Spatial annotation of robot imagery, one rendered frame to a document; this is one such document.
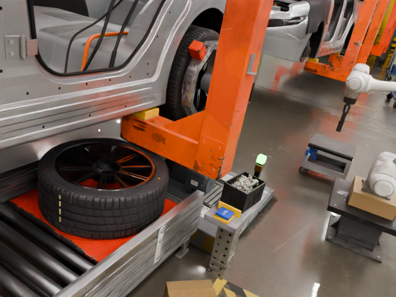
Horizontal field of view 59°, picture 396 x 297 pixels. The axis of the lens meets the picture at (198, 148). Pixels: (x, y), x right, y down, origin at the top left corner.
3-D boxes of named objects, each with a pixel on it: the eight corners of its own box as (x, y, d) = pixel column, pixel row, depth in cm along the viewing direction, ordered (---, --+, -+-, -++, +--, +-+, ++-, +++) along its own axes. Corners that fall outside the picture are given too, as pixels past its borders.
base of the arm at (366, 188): (388, 187, 246) (392, 180, 243) (390, 201, 227) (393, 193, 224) (361, 177, 251) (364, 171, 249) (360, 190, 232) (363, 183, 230)
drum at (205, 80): (207, 89, 247) (211, 69, 242) (234, 98, 239) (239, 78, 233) (197, 92, 236) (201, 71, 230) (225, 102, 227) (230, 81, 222)
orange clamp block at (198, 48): (197, 49, 217) (193, 39, 209) (207, 52, 214) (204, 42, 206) (191, 58, 215) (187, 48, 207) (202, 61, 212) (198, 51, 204)
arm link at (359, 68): (346, 84, 228) (343, 88, 217) (355, 60, 221) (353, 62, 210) (363, 89, 224) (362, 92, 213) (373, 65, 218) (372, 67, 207)
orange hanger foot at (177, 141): (137, 131, 225) (143, 78, 211) (207, 161, 204) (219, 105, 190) (119, 137, 212) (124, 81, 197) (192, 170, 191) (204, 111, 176)
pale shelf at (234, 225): (239, 186, 205) (240, 181, 204) (266, 198, 198) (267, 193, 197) (203, 218, 170) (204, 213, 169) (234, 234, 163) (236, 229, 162)
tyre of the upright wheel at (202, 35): (170, 3, 218) (131, 103, 220) (203, 11, 208) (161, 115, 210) (208, 45, 278) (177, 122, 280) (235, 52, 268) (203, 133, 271)
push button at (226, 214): (221, 210, 173) (221, 205, 172) (233, 215, 170) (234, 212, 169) (214, 215, 167) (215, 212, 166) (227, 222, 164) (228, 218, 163)
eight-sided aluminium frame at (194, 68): (215, 111, 272) (231, 39, 250) (223, 114, 270) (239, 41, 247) (176, 126, 228) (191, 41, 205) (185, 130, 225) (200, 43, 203)
